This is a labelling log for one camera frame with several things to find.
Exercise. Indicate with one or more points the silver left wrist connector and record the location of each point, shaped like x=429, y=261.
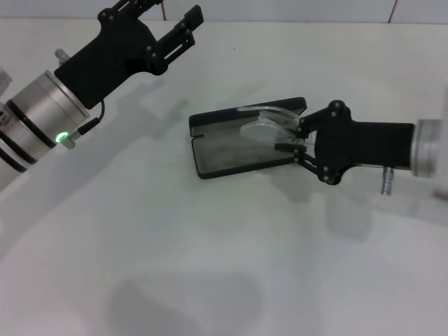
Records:
x=62, y=56

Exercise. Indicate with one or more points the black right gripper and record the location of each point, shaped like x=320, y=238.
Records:
x=367, y=143

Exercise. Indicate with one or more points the clear white glasses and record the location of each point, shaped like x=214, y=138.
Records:
x=262, y=127

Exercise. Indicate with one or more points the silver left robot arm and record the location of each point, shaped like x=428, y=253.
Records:
x=38, y=115

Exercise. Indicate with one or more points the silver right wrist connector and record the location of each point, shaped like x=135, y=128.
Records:
x=387, y=182

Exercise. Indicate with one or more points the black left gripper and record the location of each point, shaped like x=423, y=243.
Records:
x=115, y=52

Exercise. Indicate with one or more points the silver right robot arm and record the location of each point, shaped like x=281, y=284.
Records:
x=427, y=147

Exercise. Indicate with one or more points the black glasses case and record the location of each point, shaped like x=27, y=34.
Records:
x=217, y=164

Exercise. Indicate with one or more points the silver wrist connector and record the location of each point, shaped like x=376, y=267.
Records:
x=387, y=182
x=62, y=56

